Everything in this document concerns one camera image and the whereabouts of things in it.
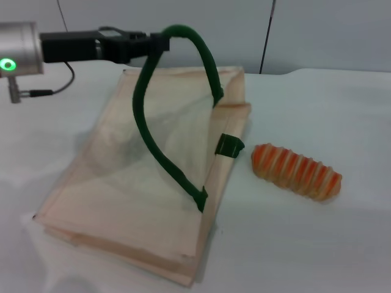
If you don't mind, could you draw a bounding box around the thin black pole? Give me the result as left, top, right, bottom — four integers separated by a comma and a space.
258, 0, 277, 74

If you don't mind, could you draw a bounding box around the cream handbag with green handles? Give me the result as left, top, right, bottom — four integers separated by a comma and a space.
33, 24, 253, 289

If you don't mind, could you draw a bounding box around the orange striped bread loaf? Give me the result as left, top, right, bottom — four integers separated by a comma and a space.
250, 142, 343, 202

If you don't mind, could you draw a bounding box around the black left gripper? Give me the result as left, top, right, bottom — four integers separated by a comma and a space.
39, 26, 170, 65

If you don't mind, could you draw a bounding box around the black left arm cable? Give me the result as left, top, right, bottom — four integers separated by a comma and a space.
20, 60, 76, 98

